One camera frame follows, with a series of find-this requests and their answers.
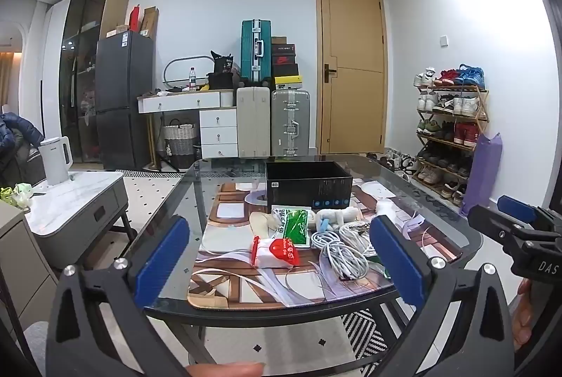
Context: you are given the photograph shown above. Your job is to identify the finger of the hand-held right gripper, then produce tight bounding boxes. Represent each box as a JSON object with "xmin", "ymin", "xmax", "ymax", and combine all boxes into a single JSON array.
[{"xmin": 468, "ymin": 196, "xmax": 549, "ymax": 255}]

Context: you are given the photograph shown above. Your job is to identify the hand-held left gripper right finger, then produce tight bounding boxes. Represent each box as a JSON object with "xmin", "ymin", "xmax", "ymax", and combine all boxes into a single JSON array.
[{"xmin": 364, "ymin": 214, "xmax": 514, "ymax": 377}]

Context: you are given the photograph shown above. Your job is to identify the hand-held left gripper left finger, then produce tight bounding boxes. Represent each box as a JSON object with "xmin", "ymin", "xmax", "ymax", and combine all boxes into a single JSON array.
[{"xmin": 46, "ymin": 214, "xmax": 194, "ymax": 377}]

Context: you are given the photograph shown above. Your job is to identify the bagged white rope coil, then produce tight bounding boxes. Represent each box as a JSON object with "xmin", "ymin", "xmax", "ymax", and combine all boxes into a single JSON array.
[{"xmin": 340, "ymin": 221, "xmax": 374, "ymax": 250}]

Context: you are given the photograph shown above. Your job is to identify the white charging cable coil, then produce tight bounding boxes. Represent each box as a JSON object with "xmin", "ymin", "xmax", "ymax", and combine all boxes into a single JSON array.
[{"xmin": 311, "ymin": 230, "xmax": 370, "ymax": 279}]

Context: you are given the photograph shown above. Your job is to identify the white plush toy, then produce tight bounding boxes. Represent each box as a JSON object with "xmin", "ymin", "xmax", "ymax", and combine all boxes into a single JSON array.
[{"xmin": 314, "ymin": 206, "xmax": 372, "ymax": 229}]

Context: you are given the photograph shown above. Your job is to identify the green white packet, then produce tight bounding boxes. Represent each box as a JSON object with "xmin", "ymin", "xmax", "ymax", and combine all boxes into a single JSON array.
[{"xmin": 271, "ymin": 205, "xmax": 312, "ymax": 250}]

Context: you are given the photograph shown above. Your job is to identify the red white packet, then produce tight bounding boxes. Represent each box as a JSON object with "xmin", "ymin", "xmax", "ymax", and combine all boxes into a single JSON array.
[{"xmin": 250, "ymin": 236, "xmax": 301, "ymax": 269}]

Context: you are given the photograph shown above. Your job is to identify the black cardboard box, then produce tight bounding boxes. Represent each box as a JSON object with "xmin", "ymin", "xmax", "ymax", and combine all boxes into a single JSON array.
[{"xmin": 264, "ymin": 160, "xmax": 353, "ymax": 213}]

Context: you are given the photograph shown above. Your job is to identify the person's right hand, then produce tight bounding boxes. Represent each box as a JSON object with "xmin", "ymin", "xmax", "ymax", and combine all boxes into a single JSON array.
[{"xmin": 509, "ymin": 278, "xmax": 534, "ymax": 351}]

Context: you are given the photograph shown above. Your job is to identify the person's left hand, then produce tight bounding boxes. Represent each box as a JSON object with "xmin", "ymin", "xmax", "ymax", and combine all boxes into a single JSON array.
[{"xmin": 184, "ymin": 362, "xmax": 266, "ymax": 377}]

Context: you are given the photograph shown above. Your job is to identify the purple yoga mat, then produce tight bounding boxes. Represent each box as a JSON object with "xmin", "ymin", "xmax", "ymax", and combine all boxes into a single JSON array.
[{"xmin": 459, "ymin": 132, "xmax": 502, "ymax": 220}]

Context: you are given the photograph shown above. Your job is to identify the black white striped rug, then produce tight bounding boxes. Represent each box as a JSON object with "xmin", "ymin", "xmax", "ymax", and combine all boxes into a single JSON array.
[{"xmin": 342, "ymin": 309, "xmax": 389, "ymax": 362}]

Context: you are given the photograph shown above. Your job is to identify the glass table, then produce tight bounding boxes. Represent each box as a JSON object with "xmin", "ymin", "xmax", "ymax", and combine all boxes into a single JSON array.
[{"xmin": 118, "ymin": 155, "xmax": 479, "ymax": 377}]

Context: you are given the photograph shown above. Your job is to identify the printed desk mat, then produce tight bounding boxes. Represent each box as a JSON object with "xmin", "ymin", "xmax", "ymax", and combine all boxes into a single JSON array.
[{"xmin": 188, "ymin": 179, "xmax": 464, "ymax": 310}]

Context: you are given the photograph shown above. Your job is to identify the pile of loose shoes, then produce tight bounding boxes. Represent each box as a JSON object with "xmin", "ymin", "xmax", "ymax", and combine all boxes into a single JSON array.
[{"xmin": 366, "ymin": 148, "xmax": 422, "ymax": 181}]

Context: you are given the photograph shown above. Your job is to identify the marble top coffee table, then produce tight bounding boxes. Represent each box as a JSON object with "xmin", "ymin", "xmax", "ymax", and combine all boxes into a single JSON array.
[{"xmin": 24, "ymin": 171, "xmax": 132, "ymax": 268}]

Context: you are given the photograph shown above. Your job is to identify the rows of racked shoes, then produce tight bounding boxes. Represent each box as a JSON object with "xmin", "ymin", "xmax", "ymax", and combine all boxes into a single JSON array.
[{"xmin": 413, "ymin": 64, "xmax": 486, "ymax": 204}]

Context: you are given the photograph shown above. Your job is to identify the wicker basket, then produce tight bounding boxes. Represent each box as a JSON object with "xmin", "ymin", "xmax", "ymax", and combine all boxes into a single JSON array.
[{"xmin": 163, "ymin": 119, "xmax": 198, "ymax": 169}]

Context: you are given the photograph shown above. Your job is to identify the wooden shoe rack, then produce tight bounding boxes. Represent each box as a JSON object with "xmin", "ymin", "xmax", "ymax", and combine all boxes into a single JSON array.
[{"xmin": 415, "ymin": 83, "xmax": 489, "ymax": 202}]

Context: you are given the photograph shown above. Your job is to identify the grey cabinet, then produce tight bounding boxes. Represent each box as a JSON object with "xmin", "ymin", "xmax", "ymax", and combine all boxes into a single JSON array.
[{"xmin": 0, "ymin": 201, "xmax": 60, "ymax": 343}]

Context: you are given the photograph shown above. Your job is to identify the white electric kettle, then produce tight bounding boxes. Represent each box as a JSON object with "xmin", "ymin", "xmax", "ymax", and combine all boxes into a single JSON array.
[{"xmin": 39, "ymin": 135, "xmax": 74, "ymax": 186}]

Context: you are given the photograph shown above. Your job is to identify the green white bag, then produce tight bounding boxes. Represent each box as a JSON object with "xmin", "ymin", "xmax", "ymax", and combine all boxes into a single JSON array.
[{"xmin": 0, "ymin": 183, "xmax": 32, "ymax": 209}]

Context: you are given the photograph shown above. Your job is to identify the white dresser desk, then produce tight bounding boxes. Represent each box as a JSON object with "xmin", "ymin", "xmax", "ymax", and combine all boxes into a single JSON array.
[{"xmin": 137, "ymin": 91, "xmax": 240, "ymax": 160}]

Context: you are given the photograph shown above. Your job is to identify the beige suitcase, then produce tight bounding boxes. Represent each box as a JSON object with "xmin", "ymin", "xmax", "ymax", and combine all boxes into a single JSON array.
[{"xmin": 237, "ymin": 86, "xmax": 270, "ymax": 158}]

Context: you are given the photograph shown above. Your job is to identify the dark grey fridge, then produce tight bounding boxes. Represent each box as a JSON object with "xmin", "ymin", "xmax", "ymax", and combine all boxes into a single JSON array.
[{"xmin": 96, "ymin": 30, "xmax": 155, "ymax": 171}]

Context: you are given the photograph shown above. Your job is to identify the silver suitcase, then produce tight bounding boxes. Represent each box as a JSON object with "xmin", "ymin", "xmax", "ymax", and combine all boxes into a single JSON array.
[{"xmin": 271, "ymin": 90, "xmax": 311, "ymax": 157}]

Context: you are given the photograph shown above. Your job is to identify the black bag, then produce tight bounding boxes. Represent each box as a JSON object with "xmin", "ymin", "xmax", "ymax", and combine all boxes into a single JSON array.
[{"xmin": 207, "ymin": 50, "xmax": 241, "ymax": 91}]

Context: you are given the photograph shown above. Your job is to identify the blue puffer jacket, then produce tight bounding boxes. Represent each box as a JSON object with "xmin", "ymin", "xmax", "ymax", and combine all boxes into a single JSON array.
[{"xmin": 0, "ymin": 112, "xmax": 45, "ymax": 167}]

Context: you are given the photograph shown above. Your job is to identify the wooden door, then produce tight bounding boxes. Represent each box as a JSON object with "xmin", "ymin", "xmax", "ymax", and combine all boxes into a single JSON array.
[{"xmin": 315, "ymin": 0, "xmax": 388, "ymax": 155}]

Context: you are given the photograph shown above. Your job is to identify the oval mirror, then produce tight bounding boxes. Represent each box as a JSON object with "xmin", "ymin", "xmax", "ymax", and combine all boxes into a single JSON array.
[{"xmin": 163, "ymin": 57, "xmax": 216, "ymax": 90}]

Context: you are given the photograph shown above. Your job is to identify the black yellow shoe box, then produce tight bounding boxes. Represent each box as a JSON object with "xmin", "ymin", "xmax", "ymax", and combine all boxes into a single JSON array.
[{"xmin": 272, "ymin": 64, "xmax": 303, "ymax": 90}]

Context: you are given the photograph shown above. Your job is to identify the teal suitcase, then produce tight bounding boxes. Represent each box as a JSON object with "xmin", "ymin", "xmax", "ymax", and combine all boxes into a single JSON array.
[{"xmin": 240, "ymin": 19, "xmax": 273, "ymax": 87}]

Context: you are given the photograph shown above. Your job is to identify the tall cardboard box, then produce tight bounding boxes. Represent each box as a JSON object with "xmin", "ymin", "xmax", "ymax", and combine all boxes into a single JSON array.
[{"xmin": 140, "ymin": 7, "xmax": 159, "ymax": 39}]

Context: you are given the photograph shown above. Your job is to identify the glass door cabinet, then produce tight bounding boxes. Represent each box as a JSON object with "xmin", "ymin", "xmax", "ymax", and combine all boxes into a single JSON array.
[{"xmin": 59, "ymin": 0, "xmax": 131, "ymax": 165}]

